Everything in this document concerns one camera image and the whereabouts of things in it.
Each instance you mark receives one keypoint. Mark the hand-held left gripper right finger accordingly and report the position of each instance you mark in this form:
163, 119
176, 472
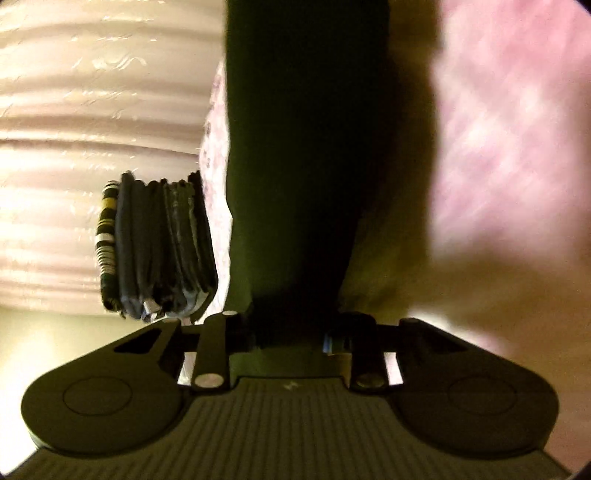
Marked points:
329, 344

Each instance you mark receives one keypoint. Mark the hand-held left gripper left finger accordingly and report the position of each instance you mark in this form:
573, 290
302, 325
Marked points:
240, 333

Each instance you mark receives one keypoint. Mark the black long-sleeve shirt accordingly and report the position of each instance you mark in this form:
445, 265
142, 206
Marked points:
304, 161

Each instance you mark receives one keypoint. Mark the stack of folded dark clothes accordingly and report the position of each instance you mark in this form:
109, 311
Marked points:
157, 244

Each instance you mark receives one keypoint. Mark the white curtain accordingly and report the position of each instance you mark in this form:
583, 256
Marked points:
92, 92

